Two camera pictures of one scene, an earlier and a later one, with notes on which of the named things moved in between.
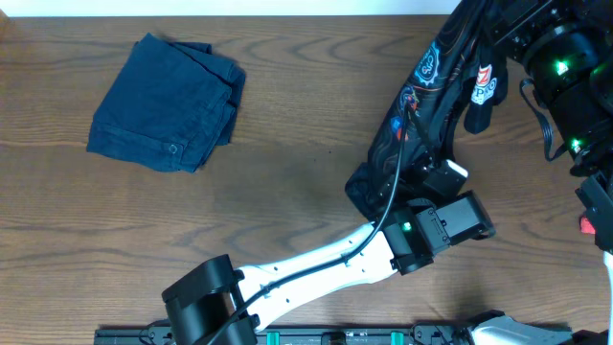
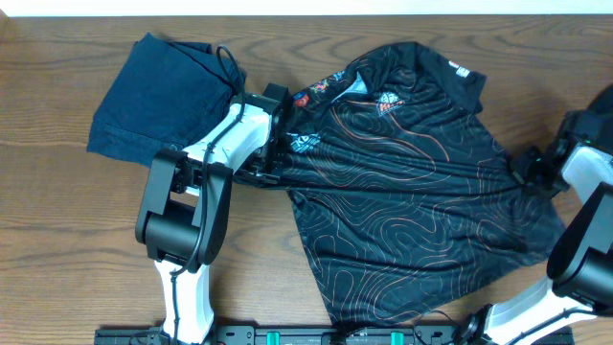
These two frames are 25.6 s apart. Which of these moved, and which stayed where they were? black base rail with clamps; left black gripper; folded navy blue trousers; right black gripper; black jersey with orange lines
Moved: left black gripper; black jersey with orange lines; right black gripper
Stayed: black base rail with clamps; folded navy blue trousers
